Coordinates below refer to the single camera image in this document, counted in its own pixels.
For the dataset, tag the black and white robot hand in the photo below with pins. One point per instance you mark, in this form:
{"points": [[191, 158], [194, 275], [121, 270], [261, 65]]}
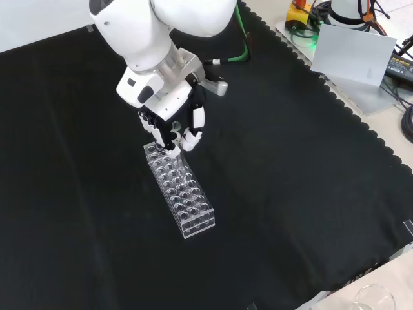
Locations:
{"points": [[167, 97]]}

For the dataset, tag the clear glass test tube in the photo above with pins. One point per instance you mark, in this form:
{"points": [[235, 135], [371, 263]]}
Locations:
{"points": [[177, 128]]}

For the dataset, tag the clear plastic test tube rack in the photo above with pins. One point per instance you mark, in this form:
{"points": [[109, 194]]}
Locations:
{"points": [[184, 197]]}

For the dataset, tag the grey tape marker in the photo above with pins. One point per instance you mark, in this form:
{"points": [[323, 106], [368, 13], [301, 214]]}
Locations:
{"points": [[90, 28]]}

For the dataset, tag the black bench cloth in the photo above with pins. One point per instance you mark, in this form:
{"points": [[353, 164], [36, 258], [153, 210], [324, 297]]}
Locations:
{"points": [[96, 193]]}

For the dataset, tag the yellow stop button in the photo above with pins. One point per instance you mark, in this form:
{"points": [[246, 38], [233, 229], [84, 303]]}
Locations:
{"points": [[298, 14]]}

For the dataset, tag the pale board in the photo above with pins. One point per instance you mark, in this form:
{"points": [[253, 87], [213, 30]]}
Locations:
{"points": [[351, 55]]}

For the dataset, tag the black power adapter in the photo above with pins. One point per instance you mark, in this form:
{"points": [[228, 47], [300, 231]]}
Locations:
{"points": [[400, 66]]}

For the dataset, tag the clear glass beaker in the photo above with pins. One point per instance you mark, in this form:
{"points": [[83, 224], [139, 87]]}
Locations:
{"points": [[374, 298]]}

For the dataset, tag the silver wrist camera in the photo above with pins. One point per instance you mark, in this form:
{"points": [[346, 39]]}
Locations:
{"points": [[217, 86]]}

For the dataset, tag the grey metal base plate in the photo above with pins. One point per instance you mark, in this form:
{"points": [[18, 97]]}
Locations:
{"points": [[371, 100]]}

